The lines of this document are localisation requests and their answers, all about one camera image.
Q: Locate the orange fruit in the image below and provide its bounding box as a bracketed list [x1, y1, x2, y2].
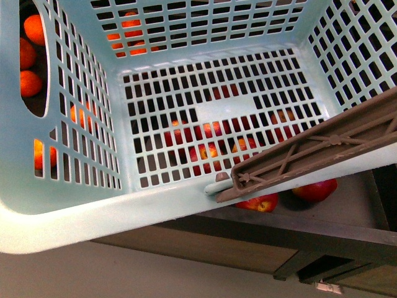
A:
[19, 37, 37, 70]
[24, 14, 45, 47]
[20, 70, 43, 97]

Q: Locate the red apple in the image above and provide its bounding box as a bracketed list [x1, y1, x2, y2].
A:
[292, 178, 338, 204]
[234, 194, 279, 213]

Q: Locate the brown basket handle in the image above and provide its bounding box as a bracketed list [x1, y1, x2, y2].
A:
[215, 88, 396, 202]

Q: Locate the black fruit display shelf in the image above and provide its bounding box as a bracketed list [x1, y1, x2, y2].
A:
[97, 165, 396, 297]

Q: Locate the light teal plastic basket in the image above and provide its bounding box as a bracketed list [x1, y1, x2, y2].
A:
[1, 1, 396, 254]

